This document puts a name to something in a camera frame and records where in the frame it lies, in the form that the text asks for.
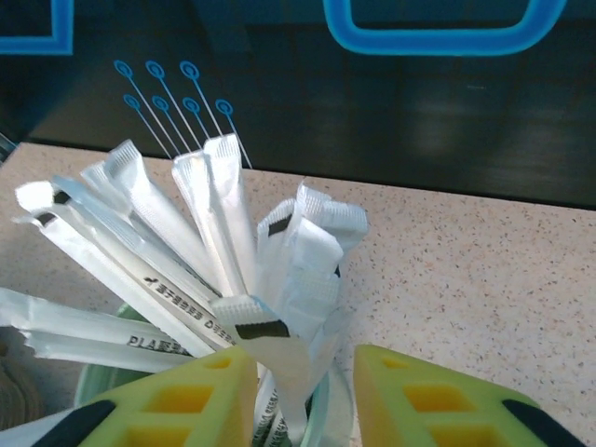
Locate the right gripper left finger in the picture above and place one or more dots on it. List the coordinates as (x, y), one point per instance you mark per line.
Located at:
(130, 412)

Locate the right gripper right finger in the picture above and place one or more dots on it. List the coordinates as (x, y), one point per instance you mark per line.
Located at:
(386, 386)

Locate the brown pulp cup carrier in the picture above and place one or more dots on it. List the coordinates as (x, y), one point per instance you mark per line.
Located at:
(18, 386)

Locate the mint green straw holder cup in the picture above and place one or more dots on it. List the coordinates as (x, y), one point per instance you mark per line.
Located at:
(83, 391)

